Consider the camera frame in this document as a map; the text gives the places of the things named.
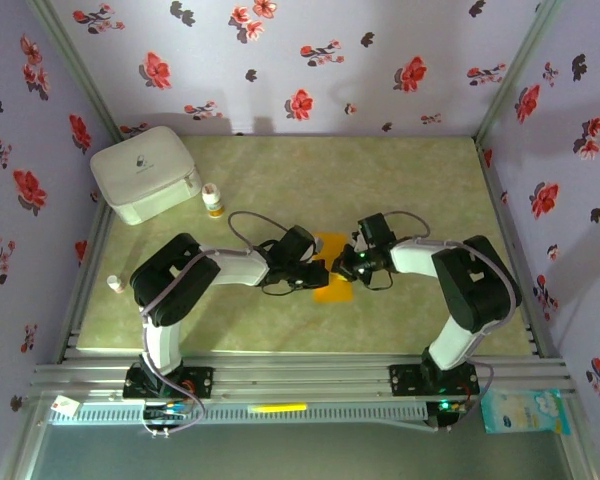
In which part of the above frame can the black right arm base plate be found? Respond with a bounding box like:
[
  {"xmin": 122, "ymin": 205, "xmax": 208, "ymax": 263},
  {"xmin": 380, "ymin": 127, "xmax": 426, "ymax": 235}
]
[{"xmin": 388, "ymin": 364, "xmax": 481, "ymax": 399}]

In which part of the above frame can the orange paper sheet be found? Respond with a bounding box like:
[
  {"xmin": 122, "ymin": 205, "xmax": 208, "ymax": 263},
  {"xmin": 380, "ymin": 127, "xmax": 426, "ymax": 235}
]
[{"xmin": 312, "ymin": 231, "xmax": 354, "ymax": 304}]

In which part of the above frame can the yellow marker pen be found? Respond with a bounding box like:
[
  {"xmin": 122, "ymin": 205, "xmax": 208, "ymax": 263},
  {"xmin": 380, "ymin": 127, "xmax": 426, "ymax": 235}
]
[{"xmin": 248, "ymin": 402, "xmax": 309, "ymax": 414}]

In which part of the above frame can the white pill bottle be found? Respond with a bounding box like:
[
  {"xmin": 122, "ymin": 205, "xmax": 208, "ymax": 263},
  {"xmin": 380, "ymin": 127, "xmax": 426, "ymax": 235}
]
[{"xmin": 201, "ymin": 183, "xmax": 227, "ymax": 219}]

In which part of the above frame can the grey right arm cable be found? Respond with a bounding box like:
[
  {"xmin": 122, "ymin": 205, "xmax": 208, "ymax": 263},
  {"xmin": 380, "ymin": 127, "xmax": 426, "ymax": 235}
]
[{"xmin": 384, "ymin": 210, "xmax": 519, "ymax": 434}]

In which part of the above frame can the aluminium side rail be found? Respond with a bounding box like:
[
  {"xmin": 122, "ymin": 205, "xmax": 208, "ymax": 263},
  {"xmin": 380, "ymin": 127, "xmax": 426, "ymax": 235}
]
[
  {"xmin": 54, "ymin": 197, "xmax": 119, "ymax": 364},
  {"xmin": 477, "ymin": 137, "xmax": 571, "ymax": 361}
]

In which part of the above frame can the blue wet wipes packet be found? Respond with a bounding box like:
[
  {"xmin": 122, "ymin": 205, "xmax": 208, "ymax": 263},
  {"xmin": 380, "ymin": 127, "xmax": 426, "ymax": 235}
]
[{"xmin": 481, "ymin": 388, "xmax": 572, "ymax": 435}]

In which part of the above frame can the grey slotted cable duct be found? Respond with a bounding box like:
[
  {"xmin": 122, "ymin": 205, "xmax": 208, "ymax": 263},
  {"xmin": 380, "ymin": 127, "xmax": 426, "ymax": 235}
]
[{"xmin": 47, "ymin": 402, "xmax": 429, "ymax": 426}]

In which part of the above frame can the grey left arm cable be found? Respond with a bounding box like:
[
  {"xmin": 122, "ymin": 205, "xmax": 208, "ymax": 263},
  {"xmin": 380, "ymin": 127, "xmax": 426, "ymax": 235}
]
[{"xmin": 139, "ymin": 210, "xmax": 289, "ymax": 439}]

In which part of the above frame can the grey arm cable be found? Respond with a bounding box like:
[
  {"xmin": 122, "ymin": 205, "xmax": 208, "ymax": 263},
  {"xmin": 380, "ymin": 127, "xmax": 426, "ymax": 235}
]
[
  {"xmin": 139, "ymin": 210, "xmax": 289, "ymax": 439},
  {"xmin": 384, "ymin": 210, "xmax": 519, "ymax": 434}
]

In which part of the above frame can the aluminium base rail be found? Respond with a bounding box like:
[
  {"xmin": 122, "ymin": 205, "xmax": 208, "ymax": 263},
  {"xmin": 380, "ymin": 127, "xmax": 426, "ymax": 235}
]
[{"xmin": 29, "ymin": 352, "xmax": 579, "ymax": 401}]

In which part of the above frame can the aluminium frame post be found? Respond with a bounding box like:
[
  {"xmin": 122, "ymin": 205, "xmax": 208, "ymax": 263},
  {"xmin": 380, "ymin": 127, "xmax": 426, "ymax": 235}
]
[
  {"xmin": 25, "ymin": 0, "xmax": 124, "ymax": 144},
  {"xmin": 473, "ymin": 0, "xmax": 567, "ymax": 141}
]

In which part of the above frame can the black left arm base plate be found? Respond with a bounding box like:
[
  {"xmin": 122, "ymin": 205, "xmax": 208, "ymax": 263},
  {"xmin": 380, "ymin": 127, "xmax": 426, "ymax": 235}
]
[{"xmin": 123, "ymin": 366, "xmax": 215, "ymax": 400}]

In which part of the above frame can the white zip pouch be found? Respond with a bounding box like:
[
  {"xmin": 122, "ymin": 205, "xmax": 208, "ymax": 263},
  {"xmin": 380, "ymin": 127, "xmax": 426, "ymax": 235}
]
[{"xmin": 89, "ymin": 125, "xmax": 203, "ymax": 226}]

